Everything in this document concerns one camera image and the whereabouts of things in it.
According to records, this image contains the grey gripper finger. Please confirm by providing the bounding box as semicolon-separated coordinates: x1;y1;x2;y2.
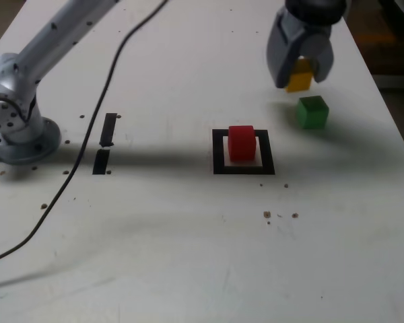
266;8;306;89
297;28;335;83

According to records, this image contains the yellow cube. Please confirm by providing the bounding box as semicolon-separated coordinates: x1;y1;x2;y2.
285;59;316;94

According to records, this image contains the green cube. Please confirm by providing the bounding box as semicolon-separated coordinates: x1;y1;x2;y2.
295;95;330;130

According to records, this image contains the red cube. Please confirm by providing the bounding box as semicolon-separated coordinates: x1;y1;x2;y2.
228;124;257;162

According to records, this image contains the black tape square outline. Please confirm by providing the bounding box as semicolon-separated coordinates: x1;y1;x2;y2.
211;129;276;176

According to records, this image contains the brown wooden furniture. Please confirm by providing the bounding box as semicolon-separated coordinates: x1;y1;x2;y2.
341;0;404;89

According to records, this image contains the black tape strip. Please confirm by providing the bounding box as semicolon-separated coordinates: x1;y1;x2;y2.
92;112;118;176

